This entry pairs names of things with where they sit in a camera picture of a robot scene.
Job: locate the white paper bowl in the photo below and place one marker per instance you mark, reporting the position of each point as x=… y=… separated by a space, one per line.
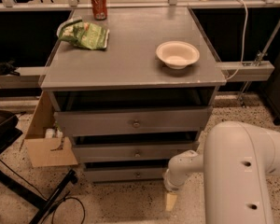
x=177 y=54

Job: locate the black chair base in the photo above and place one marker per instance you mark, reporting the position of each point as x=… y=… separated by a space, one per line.
x=40 y=180

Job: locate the grey middle drawer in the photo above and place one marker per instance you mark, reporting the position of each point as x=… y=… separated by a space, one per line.
x=131 y=151

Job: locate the red soda can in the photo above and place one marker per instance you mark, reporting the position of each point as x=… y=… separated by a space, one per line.
x=99 y=9

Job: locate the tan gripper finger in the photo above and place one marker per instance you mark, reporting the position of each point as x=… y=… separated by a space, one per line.
x=170 y=200

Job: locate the grey drawer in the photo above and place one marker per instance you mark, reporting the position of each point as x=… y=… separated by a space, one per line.
x=131 y=151
x=124 y=173
x=110 y=122

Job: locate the grey drawer cabinet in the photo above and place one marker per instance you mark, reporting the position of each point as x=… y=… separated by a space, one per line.
x=129 y=75

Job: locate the grey bottom drawer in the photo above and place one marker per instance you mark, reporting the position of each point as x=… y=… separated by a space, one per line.
x=124 y=173

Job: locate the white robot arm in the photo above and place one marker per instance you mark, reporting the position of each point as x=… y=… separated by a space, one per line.
x=235 y=161

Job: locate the cardboard box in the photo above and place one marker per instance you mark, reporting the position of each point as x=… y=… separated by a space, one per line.
x=46 y=145

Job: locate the grey metal rail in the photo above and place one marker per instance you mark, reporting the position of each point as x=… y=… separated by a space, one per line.
x=242 y=72

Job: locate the green chip bag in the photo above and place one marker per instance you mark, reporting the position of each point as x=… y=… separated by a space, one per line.
x=81 y=34

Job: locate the grey top drawer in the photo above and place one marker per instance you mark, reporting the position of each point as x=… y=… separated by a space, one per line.
x=110 y=122

